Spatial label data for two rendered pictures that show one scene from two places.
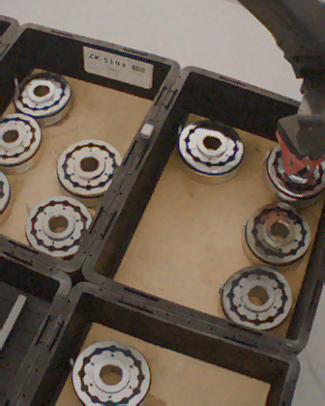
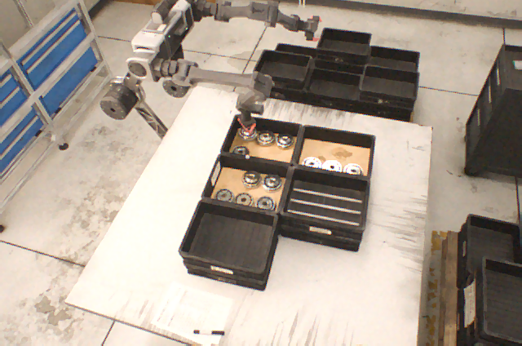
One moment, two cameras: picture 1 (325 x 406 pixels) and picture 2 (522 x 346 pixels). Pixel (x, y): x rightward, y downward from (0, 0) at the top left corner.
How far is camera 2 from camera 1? 1.83 m
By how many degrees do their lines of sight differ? 50
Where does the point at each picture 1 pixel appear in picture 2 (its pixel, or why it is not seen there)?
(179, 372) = (305, 155)
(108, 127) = (232, 179)
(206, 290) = (281, 153)
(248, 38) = (168, 161)
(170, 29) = (164, 185)
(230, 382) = (306, 145)
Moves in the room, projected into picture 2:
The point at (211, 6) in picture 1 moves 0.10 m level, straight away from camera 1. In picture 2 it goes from (148, 173) to (131, 173)
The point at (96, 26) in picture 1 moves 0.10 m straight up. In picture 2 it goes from (161, 210) to (157, 201)
